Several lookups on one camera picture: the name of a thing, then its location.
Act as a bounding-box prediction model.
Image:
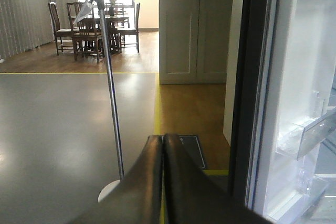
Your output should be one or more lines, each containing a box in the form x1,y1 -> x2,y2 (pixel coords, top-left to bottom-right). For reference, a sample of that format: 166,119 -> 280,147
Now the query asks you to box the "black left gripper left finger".
70,135 -> 163,223

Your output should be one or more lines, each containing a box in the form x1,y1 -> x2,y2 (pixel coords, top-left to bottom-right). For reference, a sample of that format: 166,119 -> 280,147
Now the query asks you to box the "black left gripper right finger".
163,134 -> 269,223

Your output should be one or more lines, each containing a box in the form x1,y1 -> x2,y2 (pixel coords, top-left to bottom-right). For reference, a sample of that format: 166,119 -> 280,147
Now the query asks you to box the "fridge door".
224,0 -> 335,223

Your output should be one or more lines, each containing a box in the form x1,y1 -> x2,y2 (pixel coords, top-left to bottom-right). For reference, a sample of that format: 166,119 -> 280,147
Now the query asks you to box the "dark floor sign sticker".
179,135 -> 207,169

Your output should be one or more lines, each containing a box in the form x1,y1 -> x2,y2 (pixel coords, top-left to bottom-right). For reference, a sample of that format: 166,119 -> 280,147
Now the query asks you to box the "clear upper door bin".
276,107 -> 335,160

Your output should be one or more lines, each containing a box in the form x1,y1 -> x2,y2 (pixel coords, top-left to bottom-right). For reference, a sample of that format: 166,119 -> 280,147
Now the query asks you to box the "dark wooden chair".
48,2 -> 74,55
118,3 -> 140,53
67,2 -> 102,62

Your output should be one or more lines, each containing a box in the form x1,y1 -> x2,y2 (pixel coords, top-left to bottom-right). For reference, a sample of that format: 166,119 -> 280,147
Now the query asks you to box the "dark wooden dining table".
70,11 -> 130,54

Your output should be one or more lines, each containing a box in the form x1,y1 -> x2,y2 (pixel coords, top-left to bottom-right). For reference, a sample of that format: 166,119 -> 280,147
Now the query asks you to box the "white panelled cabinet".
159,0 -> 233,84

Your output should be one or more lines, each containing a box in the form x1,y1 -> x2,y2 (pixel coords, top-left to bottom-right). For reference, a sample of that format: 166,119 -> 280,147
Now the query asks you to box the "silver sign stand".
75,0 -> 124,202

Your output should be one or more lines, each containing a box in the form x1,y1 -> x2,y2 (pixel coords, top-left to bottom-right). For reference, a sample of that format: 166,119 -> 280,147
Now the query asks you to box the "grey vertical curtain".
1,0 -> 76,61

